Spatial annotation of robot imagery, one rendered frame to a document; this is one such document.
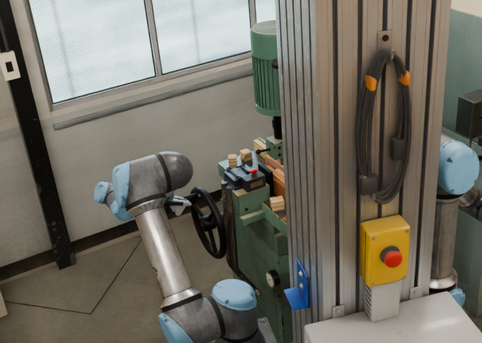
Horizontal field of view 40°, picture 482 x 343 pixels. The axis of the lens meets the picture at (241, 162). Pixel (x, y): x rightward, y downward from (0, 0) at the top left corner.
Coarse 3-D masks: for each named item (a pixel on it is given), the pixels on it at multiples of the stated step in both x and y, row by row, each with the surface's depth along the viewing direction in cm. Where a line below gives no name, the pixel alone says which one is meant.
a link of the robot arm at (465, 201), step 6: (474, 186) 189; (468, 192) 186; (474, 192) 188; (480, 192) 191; (462, 198) 186; (468, 198) 187; (474, 198) 188; (480, 198) 190; (462, 204) 189; (468, 204) 189; (474, 204) 189; (480, 204) 189; (462, 210) 198; (468, 210) 192; (474, 210) 190; (474, 216) 191
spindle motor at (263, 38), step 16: (256, 32) 227; (272, 32) 225; (256, 48) 229; (272, 48) 225; (256, 64) 232; (256, 80) 237; (272, 80) 231; (256, 96) 240; (272, 96) 235; (272, 112) 237
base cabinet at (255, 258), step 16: (240, 224) 271; (240, 240) 276; (256, 240) 260; (240, 256) 281; (256, 256) 265; (272, 256) 251; (256, 272) 270; (288, 272) 252; (272, 288) 260; (272, 304) 265; (272, 320) 270; (288, 320) 263; (288, 336) 266
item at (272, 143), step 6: (270, 138) 251; (270, 144) 250; (276, 144) 248; (282, 144) 249; (270, 150) 251; (276, 150) 249; (282, 150) 250; (270, 156) 253; (276, 156) 250; (282, 156) 251
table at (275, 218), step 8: (240, 160) 274; (256, 160) 272; (264, 160) 272; (224, 168) 269; (232, 168) 268; (256, 168) 267; (224, 176) 271; (264, 208) 244; (248, 216) 242; (256, 216) 243; (264, 216) 245; (272, 216) 239; (280, 216) 235; (272, 224) 242; (280, 224) 235
